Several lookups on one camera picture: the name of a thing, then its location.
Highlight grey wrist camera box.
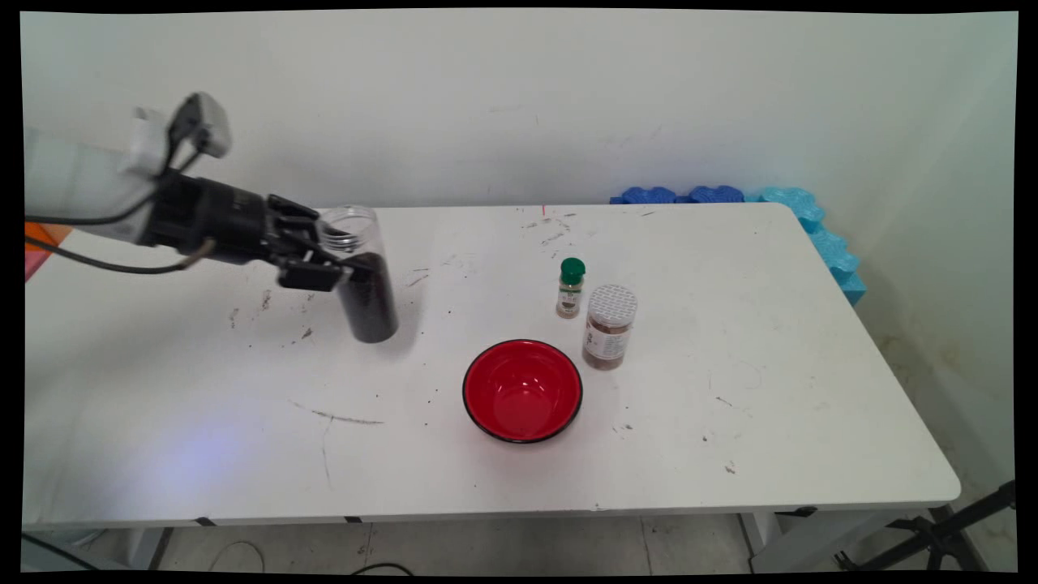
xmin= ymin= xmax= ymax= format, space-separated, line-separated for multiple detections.
xmin=166 ymin=92 xmax=232 ymax=163

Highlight small green-capped spice bottle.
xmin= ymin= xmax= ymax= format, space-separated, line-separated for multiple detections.
xmin=555 ymin=257 xmax=587 ymax=320

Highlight white table leg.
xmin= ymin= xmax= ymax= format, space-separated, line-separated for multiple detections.
xmin=126 ymin=527 xmax=175 ymax=570

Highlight spice jar with white lid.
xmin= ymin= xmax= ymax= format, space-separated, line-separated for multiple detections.
xmin=581 ymin=284 xmax=638 ymax=371

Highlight black tripod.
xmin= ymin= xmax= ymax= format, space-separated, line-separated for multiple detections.
xmin=835 ymin=480 xmax=1016 ymax=573

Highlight orange object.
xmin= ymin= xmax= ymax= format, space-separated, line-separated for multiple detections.
xmin=24 ymin=223 xmax=72 ymax=252

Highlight black hanging cable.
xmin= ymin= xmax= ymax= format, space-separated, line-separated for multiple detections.
xmin=23 ymin=531 xmax=98 ymax=571

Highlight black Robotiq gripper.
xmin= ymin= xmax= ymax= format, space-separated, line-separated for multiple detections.
xmin=191 ymin=180 xmax=354 ymax=293

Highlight black camera cable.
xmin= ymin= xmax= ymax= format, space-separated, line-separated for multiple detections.
xmin=24 ymin=114 xmax=204 ymax=228

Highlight black gripper cable with plug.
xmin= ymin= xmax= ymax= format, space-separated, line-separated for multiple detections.
xmin=24 ymin=235 xmax=218 ymax=277

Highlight light floor cable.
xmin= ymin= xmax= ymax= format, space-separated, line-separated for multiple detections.
xmin=209 ymin=539 xmax=268 ymax=573

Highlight red bowl with black rim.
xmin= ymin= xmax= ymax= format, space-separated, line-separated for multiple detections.
xmin=462 ymin=339 xmax=584 ymax=444

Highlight clear jar of black granules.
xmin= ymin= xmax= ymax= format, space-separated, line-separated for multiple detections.
xmin=316 ymin=204 xmax=400 ymax=344

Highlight blue foam mats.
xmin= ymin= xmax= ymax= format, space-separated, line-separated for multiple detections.
xmin=744 ymin=187 xmax=867 ymax=307

